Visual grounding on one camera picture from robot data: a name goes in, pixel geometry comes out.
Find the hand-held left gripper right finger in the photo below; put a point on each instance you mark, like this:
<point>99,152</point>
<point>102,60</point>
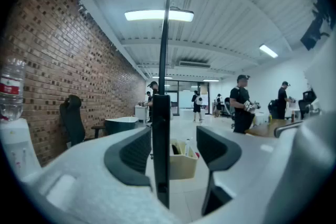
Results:
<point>215,149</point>

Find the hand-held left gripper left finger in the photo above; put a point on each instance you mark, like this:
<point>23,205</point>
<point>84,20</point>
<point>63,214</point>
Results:
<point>126,160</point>

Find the black-framed whiteboard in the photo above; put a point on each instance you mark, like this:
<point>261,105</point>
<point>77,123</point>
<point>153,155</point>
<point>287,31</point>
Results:
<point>160,139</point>

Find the white marker pen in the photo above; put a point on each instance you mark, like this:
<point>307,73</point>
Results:
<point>187,148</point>

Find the dark tub with white rim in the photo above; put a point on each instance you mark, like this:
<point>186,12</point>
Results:
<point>118,127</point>

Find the beige plastic box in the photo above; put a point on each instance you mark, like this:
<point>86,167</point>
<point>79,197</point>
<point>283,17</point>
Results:
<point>183,168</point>

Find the black board eraser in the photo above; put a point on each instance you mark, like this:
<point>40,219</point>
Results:
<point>175,150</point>

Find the white cabinet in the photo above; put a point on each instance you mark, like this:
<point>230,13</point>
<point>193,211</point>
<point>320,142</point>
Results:
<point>140,114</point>

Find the yellow bottle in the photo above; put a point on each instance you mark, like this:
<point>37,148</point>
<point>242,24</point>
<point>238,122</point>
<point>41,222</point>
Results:
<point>270,119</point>

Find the black high-back chair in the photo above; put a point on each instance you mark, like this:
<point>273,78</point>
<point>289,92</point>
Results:
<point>72,123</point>

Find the black office chair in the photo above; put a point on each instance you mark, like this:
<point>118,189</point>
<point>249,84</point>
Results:
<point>305,105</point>
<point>273,108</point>

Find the brown bottle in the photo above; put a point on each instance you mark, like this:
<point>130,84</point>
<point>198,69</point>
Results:
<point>293,116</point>

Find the ceiling air vent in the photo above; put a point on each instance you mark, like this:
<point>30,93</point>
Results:
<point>194,64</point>

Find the white water dispenser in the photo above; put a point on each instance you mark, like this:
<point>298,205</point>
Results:
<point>15,144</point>

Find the long ceiling light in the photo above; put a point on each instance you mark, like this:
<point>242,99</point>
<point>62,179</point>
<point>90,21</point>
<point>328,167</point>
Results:
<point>268,51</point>
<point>141,15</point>

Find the clear red-label water bottle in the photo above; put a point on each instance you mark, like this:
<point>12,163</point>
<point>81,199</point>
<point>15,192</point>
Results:
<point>11,102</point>

